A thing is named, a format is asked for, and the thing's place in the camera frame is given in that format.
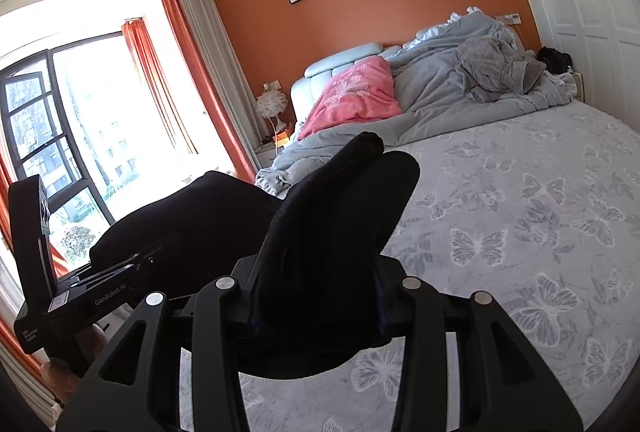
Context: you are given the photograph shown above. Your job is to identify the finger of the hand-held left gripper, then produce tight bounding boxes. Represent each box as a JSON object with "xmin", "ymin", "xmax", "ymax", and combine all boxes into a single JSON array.
[{"xmin": 87, "ymin": 246, "xmax": 168, "ymax": 280}]

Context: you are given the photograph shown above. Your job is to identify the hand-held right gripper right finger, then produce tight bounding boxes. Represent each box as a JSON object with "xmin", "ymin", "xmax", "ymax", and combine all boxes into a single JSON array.
[{"xmin": 372, "ymin": 257, "xmax": 583, "ymax": 432}]

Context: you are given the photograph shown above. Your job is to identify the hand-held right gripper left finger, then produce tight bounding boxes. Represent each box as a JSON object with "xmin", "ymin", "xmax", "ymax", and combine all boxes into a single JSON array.
[{"xmin": 55, "ymin": 259, "xmax": 266, "ymax": 432}]

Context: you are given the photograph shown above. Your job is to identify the black pants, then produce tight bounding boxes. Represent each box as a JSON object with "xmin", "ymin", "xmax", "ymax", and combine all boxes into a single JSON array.
[{"xmin": 90, "ymin": 130, "xmax": 421, "ymax": 375}]

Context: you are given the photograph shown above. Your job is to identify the person's left hand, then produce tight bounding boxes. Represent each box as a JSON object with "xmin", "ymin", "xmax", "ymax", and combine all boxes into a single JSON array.
[{"xmin": 42, "ymin": 326, "xmax": 108, "ymax": 408}]

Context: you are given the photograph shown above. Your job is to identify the black framed window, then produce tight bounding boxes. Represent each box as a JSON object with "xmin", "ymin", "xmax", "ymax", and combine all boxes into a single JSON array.
[{"xmin": 0, "ymin": 32, "xmax": 126, "ymax": 233}]

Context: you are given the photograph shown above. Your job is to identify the orange striped sheer curtain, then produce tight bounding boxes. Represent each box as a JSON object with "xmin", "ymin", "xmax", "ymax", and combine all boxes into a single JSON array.
[{"xmin": 121, "ymin": 19, "xmax": 197, "ymax": 155}]

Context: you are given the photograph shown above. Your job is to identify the white feather table lamp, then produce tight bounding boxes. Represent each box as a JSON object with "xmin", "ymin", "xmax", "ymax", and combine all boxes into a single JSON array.
[{"xmin": 256, "ymin": 91, "xmax": 290, "ymax": 133}]

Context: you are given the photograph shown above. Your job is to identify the grey duvet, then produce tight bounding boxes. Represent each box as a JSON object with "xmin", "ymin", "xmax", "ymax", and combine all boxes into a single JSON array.
[{"xmin": 255, "ymin": 7, "xmax": 576, "ymax": 200}]

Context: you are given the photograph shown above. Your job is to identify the orange and beige curtain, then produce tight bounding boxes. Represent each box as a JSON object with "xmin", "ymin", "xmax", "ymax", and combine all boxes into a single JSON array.
[{"xmin": 154, "ymin": 0, "xmax": 258, "ymax": 185}]

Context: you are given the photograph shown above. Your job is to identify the pink pillow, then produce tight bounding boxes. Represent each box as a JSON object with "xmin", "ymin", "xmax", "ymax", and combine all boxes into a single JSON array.
[{"xmin": 297, "ymin": 57, "xmax": 403, "ymax": 140}]

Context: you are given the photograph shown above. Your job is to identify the crumpled grey garment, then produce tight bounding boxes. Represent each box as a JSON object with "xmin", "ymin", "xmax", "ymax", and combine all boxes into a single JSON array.
[{"xmin": 455, "ymin": 37, "xmax": 548, "ymax": 103}]

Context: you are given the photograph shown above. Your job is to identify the light blue padded headboard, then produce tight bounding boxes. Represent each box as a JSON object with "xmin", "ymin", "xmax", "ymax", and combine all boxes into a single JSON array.
[{"xmin": 290, "ymin": 43, "xmax": 403, "ymax": 125}]

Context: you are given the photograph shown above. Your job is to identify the black garment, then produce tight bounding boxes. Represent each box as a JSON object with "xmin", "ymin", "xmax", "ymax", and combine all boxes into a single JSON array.
[{"xmin": 537, "ymin": 46, "xmax": 573, "ymax": 75}]

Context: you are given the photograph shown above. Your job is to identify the white wardrobe doors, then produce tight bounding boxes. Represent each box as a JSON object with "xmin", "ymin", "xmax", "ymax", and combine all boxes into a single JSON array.
[{"xmin": 482, "ymin": 0, "xmax": 640, "ymax": 133}]

